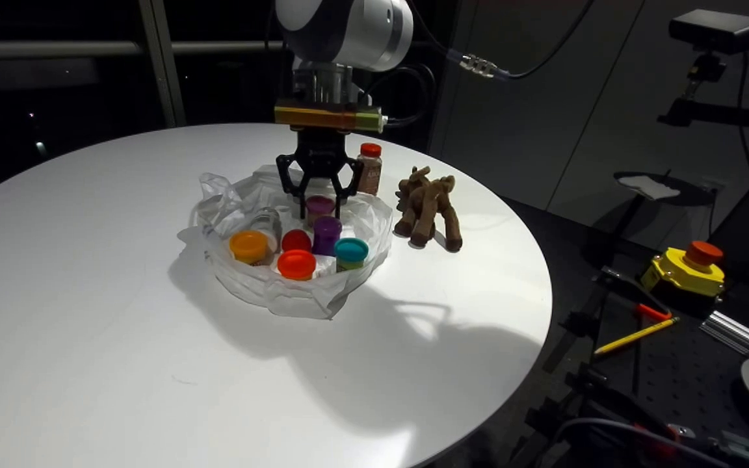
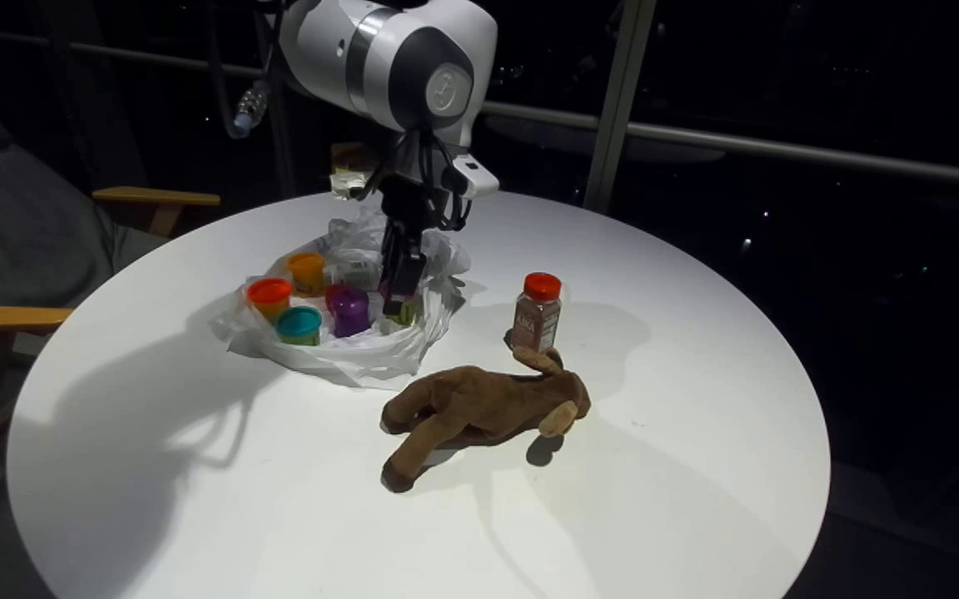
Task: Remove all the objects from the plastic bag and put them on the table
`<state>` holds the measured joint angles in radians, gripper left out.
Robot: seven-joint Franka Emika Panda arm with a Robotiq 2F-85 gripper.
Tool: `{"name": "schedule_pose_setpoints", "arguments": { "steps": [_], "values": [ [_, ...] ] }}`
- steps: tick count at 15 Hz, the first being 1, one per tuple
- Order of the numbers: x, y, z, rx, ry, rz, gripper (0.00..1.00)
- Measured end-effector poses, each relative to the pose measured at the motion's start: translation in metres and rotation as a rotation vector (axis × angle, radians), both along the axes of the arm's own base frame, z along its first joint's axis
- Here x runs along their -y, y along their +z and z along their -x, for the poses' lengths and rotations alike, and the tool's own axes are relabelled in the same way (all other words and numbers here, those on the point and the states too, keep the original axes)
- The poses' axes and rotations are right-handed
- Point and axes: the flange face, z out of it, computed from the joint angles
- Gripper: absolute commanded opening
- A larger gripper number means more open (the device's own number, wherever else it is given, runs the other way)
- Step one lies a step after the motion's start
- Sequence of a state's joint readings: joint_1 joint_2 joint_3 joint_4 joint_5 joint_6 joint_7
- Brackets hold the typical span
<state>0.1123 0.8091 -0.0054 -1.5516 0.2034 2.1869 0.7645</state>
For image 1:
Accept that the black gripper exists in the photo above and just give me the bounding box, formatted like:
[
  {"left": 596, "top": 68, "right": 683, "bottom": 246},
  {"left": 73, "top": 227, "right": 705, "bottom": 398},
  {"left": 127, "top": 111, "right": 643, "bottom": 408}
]
[{"left": 272, "top": 127, "right": 361, "bottom": 210}]

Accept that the red cap spice bottle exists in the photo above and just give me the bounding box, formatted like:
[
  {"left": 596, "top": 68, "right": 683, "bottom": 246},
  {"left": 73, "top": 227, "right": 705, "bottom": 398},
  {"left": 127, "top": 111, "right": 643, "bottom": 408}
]
[{"left": 355, "top": 141, "right": 385, "bottom": 197}]

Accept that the teal lid dough tub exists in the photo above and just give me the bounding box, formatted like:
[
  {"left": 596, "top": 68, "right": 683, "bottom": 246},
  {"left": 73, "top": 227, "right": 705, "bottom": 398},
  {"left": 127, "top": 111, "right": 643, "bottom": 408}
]
[{"left": 333, "top": 236, "right": 371, "bottom": 272}]

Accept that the brown plush moose toy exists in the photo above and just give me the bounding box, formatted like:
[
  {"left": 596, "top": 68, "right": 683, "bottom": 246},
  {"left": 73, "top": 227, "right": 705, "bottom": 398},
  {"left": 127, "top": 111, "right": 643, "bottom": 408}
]
[{"left": 392, "top": 163, "right": 466, "bottom": 255}]

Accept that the clear white plastic bag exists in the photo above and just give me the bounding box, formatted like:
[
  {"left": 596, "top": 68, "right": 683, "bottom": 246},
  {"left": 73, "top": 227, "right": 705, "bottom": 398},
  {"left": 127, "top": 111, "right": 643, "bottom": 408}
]
[{"left": 185, "top": 163, "right": 397, "bottom": 322}]

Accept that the red lid dough tub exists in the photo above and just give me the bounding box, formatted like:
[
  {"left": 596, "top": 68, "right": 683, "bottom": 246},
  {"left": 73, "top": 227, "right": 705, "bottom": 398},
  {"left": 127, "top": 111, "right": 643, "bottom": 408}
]
[{"left": 277, "top": 227, "right": 314, "bottom": 255}]

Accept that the orange toy fruit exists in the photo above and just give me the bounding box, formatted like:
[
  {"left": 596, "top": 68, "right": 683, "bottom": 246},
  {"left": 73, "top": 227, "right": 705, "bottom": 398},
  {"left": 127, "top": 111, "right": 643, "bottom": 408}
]
[{"left": 225, "top": 227, "right": 272, "bottom": 268}]

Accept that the grey horizontal handrail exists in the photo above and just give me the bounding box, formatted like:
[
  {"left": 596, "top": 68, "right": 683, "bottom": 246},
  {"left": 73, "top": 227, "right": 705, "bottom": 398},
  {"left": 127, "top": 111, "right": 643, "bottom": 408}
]
[{"left": 0, "top": 40, "right": 292, "bottom": 62}]

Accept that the grey flat stand head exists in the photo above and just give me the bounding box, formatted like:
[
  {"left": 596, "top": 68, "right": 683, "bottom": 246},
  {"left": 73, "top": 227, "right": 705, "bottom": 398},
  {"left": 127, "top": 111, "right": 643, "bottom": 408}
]
[{"left": 613, "top": 170, "right": 720, "bottom": 207}]

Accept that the yellow pencil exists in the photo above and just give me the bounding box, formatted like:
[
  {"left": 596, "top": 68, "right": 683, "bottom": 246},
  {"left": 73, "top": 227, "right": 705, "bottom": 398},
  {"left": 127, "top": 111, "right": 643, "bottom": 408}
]
[{"left": 593, "top": 315, "right": 682, "bottom": 359}]

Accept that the yellow emergency stop button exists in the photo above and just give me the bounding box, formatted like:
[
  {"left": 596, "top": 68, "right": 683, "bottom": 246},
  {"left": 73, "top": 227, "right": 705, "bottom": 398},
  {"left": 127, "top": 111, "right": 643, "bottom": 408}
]
[{"left": 639, "top": 239, "right": 729, "bottom": 320}]

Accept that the yellowish wrist camera box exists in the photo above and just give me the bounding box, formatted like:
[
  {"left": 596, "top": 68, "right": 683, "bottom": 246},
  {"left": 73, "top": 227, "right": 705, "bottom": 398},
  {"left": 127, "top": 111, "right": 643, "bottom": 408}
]
[{"left": 270, "top": 102, "right": 389, "bottom": 136}]

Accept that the light grey window post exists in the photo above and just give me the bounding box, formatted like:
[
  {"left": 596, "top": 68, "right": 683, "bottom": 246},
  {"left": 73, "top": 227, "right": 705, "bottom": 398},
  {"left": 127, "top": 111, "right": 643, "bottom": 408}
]
[{"left": 136, "top": 0, "right": 188, "bottom": 127}]

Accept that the cable with silver connector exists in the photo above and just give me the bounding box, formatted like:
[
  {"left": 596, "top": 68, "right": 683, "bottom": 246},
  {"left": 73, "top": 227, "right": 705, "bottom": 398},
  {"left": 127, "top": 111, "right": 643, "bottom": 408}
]
[{"left": 443, "top": 0, "right": 603, "bottom": 86}]

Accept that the red handled tool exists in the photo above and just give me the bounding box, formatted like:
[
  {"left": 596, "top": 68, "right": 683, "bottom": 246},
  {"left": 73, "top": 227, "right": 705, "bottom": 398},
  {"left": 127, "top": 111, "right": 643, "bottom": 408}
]
[{"left": 631, "top": 301, "right": 675, "bottom": 324}]

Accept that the grey floor cable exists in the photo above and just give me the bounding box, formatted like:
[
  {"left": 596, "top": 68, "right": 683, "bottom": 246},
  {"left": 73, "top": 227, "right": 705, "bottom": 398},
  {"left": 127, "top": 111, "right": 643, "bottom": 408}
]
[{"left": 554, "top": 417, "right": 734, "bottom": 468}]

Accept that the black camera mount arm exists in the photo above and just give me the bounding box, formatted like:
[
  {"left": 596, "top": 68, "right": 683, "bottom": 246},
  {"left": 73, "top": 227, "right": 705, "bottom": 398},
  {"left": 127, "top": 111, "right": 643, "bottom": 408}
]
[{"left": 657, "top": 49, "right": 749, "bottom": 136}]

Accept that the black external camera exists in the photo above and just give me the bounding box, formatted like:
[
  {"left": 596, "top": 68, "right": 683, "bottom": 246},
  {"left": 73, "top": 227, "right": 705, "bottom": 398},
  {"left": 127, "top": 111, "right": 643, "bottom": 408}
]
[{"left": 668, "top": 7, "right": 749, "bottom": 57}]

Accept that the silver aluminium rail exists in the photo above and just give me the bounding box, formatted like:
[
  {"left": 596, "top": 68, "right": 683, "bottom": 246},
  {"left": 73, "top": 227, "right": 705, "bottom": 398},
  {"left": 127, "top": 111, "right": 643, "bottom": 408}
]
[{"left": 708, "top": 310, "right": 749, "bottom": 354}]

